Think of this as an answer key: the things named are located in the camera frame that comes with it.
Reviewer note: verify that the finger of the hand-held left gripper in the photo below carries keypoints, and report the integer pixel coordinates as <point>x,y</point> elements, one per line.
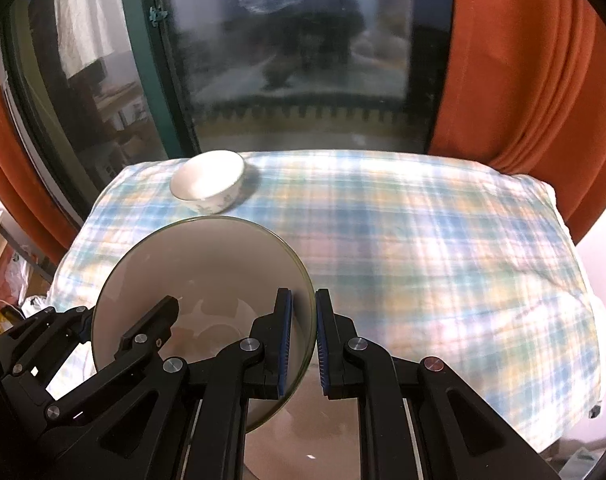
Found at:
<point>148,325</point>
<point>70,319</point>

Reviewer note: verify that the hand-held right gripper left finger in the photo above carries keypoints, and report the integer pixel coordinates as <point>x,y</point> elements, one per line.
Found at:
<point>284,330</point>

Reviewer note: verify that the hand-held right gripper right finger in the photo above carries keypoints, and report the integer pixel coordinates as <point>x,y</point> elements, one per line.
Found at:
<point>323,330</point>

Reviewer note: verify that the large white floral bowl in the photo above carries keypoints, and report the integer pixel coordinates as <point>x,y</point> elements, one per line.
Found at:
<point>208,270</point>

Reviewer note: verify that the large yellow flower plate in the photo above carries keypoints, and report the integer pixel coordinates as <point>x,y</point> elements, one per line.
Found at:
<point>313,435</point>

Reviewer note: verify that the clear plastic bag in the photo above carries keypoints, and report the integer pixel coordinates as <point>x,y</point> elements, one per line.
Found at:
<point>13,275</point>

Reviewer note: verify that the plaid tablecloth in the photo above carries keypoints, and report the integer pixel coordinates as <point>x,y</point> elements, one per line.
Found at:
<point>408,260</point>

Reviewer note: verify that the small white floral bowl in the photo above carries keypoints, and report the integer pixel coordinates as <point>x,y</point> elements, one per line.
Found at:
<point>203,175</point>

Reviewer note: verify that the orange curtain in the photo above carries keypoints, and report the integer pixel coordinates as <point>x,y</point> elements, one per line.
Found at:
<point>3,150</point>
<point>523,60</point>

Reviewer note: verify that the green framed glass door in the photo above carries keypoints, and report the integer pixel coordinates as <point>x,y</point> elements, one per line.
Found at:
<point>293,60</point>

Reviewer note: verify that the small black clip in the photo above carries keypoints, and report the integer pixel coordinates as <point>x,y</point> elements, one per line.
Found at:
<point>594,412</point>

